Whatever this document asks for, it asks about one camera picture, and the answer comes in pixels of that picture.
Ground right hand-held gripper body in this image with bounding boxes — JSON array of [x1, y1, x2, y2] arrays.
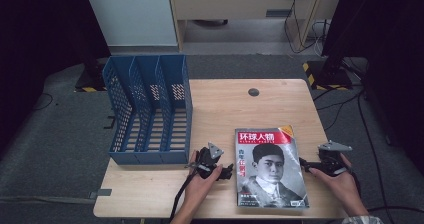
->
[[318, 140, 353, 177]]

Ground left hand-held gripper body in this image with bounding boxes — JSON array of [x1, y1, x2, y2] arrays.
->
[[185, 141, 225, 180]]

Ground portrait cover magazine red title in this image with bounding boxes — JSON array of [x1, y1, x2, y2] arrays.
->
[[234, 124, 310, 209]]

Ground blue plastic file rack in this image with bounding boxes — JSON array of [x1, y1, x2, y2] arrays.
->
[[102, 54, 194, 166]]

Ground person's right hand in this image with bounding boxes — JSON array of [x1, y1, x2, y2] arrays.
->
[[309, 153, 363, 209]]

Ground person's left hand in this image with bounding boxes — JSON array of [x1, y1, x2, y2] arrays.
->
[[184, 150, 224, 208]]

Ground black stand with striped base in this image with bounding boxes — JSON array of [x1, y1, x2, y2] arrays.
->
[[73, 58, 111, 93], [302, 50, 354, 92]]

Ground dark curtain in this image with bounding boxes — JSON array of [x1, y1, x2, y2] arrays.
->
[[0, 0, 112, 152], [321, 0, 424, 167]]

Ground light wooden desk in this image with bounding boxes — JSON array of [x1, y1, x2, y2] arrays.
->
[[166, 0, 344, 52]]

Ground white cabinet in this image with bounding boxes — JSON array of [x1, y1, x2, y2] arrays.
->
[[82, 0, 179, 48]]

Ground right hand-held gripper cable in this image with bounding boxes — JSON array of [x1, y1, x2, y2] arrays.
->
[[346, 170, 363, 198]]

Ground hand-held gripper cable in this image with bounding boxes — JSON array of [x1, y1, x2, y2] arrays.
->
[[169, 170, 198, 222], [346, 170, 363, 198]]

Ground left hand-held gripper cable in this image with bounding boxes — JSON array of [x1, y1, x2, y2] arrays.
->
[[169, 170, 198, 222]]

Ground long black floor cable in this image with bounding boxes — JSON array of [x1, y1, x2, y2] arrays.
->
[[356, 90, 391, 224]]

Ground black table bracket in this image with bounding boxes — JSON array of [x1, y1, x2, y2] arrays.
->
[[103, 115, 116, 130]]

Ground grey table bracket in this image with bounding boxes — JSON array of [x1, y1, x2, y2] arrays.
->
[[88, 188, 113, 200]]

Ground thin looped cable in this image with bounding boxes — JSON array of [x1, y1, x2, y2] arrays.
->
[[310, 18, 332, 57]]

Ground black hanging cable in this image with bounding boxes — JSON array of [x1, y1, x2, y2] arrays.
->
[[283, 0, 306, 54]]

